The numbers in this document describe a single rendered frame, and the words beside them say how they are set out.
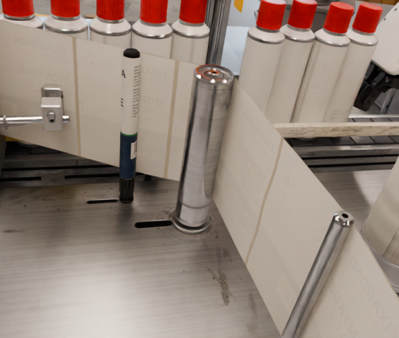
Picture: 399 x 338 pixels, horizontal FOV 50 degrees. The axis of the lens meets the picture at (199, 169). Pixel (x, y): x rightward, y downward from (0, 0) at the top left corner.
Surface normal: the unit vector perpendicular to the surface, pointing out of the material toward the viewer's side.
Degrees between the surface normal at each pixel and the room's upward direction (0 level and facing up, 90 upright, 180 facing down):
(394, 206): 93
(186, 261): 0
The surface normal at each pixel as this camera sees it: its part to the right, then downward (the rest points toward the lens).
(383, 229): -0.92, 0.11
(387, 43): -0.85, -0.25
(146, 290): 0.13, -0.80
